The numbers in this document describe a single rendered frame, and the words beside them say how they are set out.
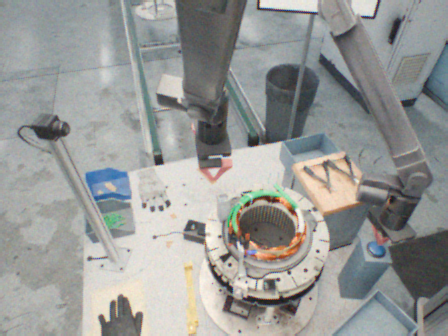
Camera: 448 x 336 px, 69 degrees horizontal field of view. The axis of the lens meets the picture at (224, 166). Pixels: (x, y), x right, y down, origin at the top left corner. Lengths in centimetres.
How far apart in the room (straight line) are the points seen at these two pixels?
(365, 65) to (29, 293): 204
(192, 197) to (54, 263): 119
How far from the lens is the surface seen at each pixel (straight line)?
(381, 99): 71
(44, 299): 220
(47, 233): 243
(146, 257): 121
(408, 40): 298
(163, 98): 60
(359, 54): 69
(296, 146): 120
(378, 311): 93
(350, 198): 103
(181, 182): 139
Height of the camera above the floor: 183
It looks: 47 degrees down
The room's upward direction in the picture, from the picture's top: straight up
